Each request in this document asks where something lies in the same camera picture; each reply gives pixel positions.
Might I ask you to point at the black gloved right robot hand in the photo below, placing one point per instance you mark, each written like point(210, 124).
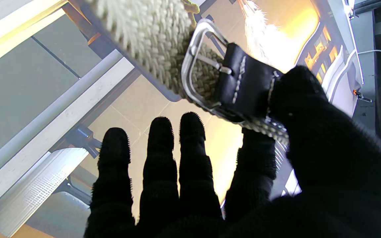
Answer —
point(326, 165)

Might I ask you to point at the pale beige webbing belt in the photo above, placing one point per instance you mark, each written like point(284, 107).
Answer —
point(154, 33)

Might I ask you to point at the white pampas grass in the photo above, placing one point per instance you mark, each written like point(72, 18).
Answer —
point(266, 39)

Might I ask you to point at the dark wooden stand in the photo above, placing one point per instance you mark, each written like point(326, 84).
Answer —
point(81, 19)

